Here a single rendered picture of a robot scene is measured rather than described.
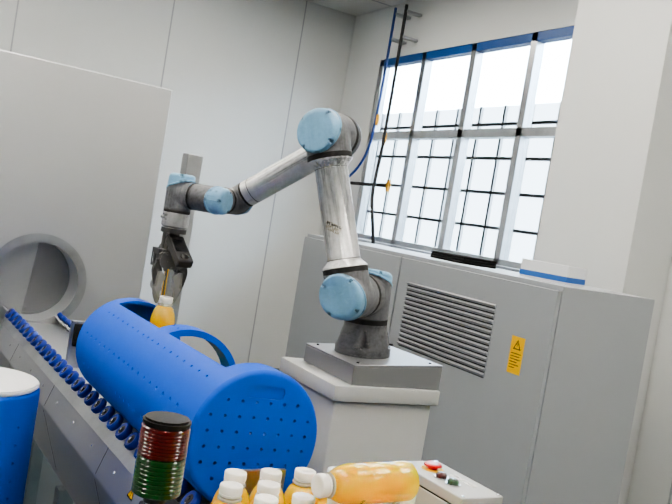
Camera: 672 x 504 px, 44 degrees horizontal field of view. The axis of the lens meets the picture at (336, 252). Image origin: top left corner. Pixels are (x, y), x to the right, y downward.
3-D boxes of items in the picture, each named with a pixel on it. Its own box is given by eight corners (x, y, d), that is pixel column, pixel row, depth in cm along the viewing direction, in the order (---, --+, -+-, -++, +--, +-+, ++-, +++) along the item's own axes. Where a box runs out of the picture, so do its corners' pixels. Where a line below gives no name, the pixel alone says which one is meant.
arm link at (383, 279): (394, 318, 225) (400, 269, 224) (377, 323, 212) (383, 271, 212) (354, 311, 230) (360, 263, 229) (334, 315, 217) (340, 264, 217)
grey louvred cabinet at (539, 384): (339, 468, 522) (377, 244, 517) (591, 649, 334) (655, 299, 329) (262, 469, 496) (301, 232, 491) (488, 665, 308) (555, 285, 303)
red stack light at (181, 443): (176, 446, 111) (181, 418, 111) (193, 462, 106) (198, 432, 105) (130, 446, 108) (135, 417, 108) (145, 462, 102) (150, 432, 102)
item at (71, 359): (94, 367, 277) (101, 322, 276) (97, 370, 273) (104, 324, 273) (64, 365, 272) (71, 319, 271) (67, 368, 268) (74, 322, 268)
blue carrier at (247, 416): (161, 398, 244) (182, 304, 244) (302, 512, 169) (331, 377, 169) (65, 390, 229) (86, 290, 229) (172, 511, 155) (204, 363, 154)
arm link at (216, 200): (242, 189, 230) (209, 184, 235) (221, 186, 220) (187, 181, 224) (238, 217, 231) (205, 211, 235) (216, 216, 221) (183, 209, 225)
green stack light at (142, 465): (170, 482, 111) (176, 446, 111) (187, 500, 106) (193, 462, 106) (124, 483, 108) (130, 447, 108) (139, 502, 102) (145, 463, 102)
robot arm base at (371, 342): (365, 346, 233) (369, 312, 232) (401, 358, 221) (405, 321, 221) (323, 347, 223) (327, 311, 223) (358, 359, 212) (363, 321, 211)
